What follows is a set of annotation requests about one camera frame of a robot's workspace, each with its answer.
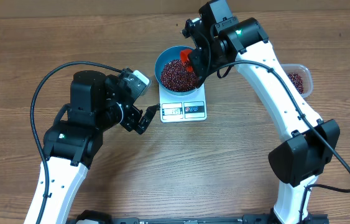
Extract blue metal bowl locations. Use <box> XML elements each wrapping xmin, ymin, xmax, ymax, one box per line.
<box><xmin>155</xmin><ymin>45</ymin><xmax>192</xmax><ymax>86</ymax></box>

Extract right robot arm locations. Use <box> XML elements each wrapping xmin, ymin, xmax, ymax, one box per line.
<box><xmin>182</xmin><ymin>1</ymin><xmax>340</xmax><ymax>223</ymax></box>

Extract clear plastic container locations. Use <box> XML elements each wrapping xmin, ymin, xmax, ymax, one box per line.
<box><xmin>281</xmin><ymin>63</ymin><xmax>314</xmax><ymax>98</ymax></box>

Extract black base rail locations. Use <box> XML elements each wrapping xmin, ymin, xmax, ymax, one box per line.
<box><xmin>67</xmin><ymin>210</ymin><xmax>330</xmax><ymax>224</ymax></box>

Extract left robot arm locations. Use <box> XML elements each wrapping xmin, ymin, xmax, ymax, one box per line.
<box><xmin>25</xmin><ymin>68</ymin><xmax>159</xmax><ymax>223</ymax></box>

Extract red scoop with blue handle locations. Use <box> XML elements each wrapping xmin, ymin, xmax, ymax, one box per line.
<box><xmin>180</xmin><ymin>49</ymin><xmax>193</xmax><ymax>72</ymax></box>

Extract white digital kitchen scale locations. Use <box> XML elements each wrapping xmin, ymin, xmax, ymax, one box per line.
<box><xmin>159</xmin><ymin>85</ymin><xmax>208</xmax><ymax>123</ymax></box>

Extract red beans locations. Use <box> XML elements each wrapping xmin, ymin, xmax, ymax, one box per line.
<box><xmin>160</xmin><ymin>59</ymin><xmax>305</xmax><ymax>95</ymax></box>

